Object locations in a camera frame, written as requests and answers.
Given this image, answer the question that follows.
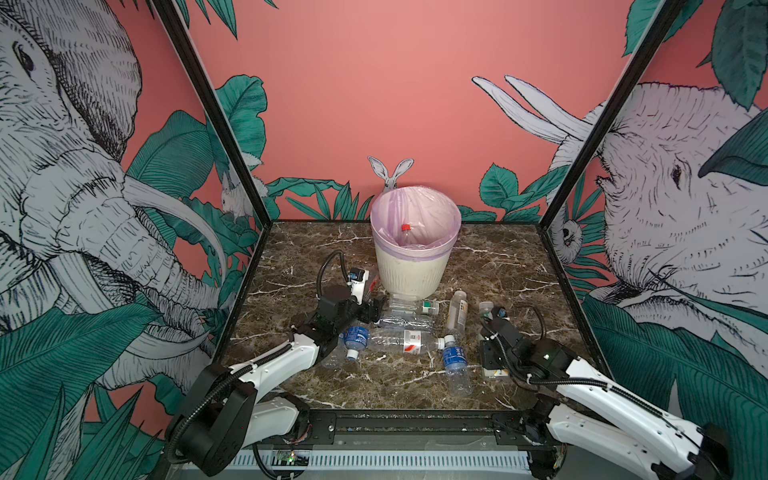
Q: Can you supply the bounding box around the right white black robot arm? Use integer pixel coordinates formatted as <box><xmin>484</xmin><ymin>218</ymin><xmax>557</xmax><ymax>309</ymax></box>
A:
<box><xmin>479</xmin><ymin>302</ymin><xmax>733</xmax><ymax>479</ymax></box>

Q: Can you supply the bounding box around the pink plastic bin liner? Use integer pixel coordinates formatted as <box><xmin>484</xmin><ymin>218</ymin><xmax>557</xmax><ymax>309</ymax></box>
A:
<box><xmin>369</xmin><ymin>186</ymin><xmax>462</xmax><ymax>262</ymax></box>

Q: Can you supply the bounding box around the red label cola bottle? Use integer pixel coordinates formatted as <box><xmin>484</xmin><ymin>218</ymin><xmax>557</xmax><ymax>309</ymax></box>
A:
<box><xmin>397</xmin><ymin>223</ymin><xmax>419</xmax><ymax>248</ymax></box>

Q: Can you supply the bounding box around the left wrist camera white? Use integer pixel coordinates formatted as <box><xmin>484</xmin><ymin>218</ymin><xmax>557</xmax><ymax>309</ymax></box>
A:
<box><xmin>347</xmin><ymin>268</ymin><xmax>370</xmax><ymax>305</ymax></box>

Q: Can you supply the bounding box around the white ribbed waste bin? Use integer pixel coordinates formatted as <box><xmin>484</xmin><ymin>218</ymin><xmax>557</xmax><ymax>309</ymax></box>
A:
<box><xmin>370</xmin><ymin>185</ymin><xmax>463</xmax><ymax>301</ymax></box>

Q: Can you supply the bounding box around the clear bottle green band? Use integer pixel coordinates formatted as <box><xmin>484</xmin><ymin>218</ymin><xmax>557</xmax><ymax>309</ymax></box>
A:
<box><xmin>388</xmin><ymin>297</ymin><xmax>439</xmax><ymax>317</ymax></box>

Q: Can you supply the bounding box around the white slotted vent strip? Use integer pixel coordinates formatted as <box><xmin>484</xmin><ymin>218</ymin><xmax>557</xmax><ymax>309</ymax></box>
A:
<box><xmin>260</xmin><ymin>450</ymin><xmax>531</xmax><ymax>474</ymax></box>

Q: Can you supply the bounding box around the clear bottle red white label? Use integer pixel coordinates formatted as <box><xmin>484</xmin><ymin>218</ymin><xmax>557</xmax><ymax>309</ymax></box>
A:
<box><xmin>367</xmin><ymin>328</ymin><xmax>445</xmax><ymax>355</ymax></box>

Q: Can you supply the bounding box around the black front rail frame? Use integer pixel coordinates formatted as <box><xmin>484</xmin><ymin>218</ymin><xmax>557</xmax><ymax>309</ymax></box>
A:
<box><xmin>149</xmin><ymin>407</ymin><xmax>679</xmax><ymax>480</ymax></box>

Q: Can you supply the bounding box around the black frame post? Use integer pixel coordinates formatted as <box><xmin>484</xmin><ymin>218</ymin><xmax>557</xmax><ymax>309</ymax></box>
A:
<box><xmin>151</xmin><ymin>0</ymin><xmax>272</xmax><ymax>230</ymax></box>
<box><xmin>538</xmin><ymin>0</ymin><xmax>686</xmax><ymax>230</ymax></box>

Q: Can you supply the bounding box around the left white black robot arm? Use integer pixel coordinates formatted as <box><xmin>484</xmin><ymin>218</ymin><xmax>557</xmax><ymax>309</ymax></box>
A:
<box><xmin>164</xmin><ymin>285</ymin><xmax>384</xmax><ymax>477</ymax></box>

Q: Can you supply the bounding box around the left black frame post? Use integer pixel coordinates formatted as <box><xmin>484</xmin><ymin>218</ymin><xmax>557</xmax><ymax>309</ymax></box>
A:
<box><xmin>151</xmin><ymin>0</ymin><xmax>272</xmax><ymax>230</ymax></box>

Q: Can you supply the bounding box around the right black frame post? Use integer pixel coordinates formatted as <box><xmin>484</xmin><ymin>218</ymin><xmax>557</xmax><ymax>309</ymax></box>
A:
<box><xmin>538</xmin><ymin>0</ymin><xmax>686</xmax><ymax>230</ymax></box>

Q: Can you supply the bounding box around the blue label bottle white cap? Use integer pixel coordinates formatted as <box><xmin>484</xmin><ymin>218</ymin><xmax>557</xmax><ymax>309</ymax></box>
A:
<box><xmin>343</xmin><ymin>324</ymin><xmax>370</xmax><ymax>361</ymax></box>

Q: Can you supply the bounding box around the yellow flower label bottle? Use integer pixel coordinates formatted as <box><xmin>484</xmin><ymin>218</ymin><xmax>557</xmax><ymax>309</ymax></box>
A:
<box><xmin>478</xmin><ymin>301</ymin><xmax>509</xmax><ymax>379</ymax></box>

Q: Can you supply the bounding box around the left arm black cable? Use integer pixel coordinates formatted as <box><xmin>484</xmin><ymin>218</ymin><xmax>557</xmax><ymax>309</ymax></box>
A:
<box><xmin>315</xmin><ymin>249</ymin><xmax>350</xmax><ymax>298</ymax></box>

